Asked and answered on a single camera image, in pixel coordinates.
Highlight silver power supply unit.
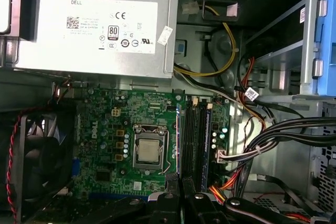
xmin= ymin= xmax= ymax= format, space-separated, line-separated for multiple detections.
xmin=14 ymin=0 xmax=180 ymax=79

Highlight red and black twisted wire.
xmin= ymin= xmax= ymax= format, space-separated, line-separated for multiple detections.
xmin=5 ymin=76 xmax=74 ymax=209

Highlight black case fan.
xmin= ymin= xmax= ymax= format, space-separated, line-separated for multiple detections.
xmin=14 ymin=108 xmax=79 ymax=204

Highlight black RAM slot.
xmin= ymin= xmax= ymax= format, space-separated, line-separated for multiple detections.
xmin=195 ymin=100 xmax=205 ymax=191
xmin=183 ymin=100 xmax=196 ymax=183

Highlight metal socket cover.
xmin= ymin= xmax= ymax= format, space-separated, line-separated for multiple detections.
xmin=132 ymin=123 xmax=170 ymax=174

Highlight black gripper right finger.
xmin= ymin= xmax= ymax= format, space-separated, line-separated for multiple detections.
xmin=182 ymin=176 xmax=300 ymax=224

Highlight silver CPU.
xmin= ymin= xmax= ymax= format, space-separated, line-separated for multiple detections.
xmin=138 ymin=138 xmax=161 ymax=162

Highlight blue expansion slot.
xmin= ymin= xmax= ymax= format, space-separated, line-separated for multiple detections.
xmin=88 ymin=192 xmax=149 ymax=201

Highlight orange and red wires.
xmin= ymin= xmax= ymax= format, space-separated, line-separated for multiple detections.
xmin=208 ymin=155 xmax=253 ymax=207

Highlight silver drive cage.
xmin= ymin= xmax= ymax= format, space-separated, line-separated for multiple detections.
xmin=244 ymin=0 xmax=336 ymax=99

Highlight yellow cable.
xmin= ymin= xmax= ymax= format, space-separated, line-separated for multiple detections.
xmin=173 ymin=3 xmax=237 ymax=78

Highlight locking lever wire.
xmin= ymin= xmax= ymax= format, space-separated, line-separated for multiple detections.
xmin=159 ymin=126 xmax=172 ymax=175

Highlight white cable label tag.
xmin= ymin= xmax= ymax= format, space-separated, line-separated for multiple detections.
xmin=243 ymin=87 xmax=260 ymax=102

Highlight black cable bundle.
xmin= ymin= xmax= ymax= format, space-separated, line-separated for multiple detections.
xmin=236 ymin=115 xmax=336 ymax=174

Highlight blue disk carrier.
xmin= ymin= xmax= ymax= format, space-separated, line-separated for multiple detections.
xmin=312 ymin=0 xmax=336 ymax=97

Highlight white cable connector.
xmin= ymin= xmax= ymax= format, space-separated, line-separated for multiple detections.
xmin=215 ymin=148 xmax=227 ymax=166

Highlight black open PC case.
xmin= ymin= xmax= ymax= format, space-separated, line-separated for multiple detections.
xmin=0 ymin=0 xmax=336 ymax=224

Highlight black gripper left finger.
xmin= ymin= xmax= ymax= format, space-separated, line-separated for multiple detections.
xmin=104 ymin=173 xmax=182 ymax=224

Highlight green motherboard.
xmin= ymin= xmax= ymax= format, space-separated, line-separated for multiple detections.
xmin=72 ymin=88 xmax=233 ymax=201

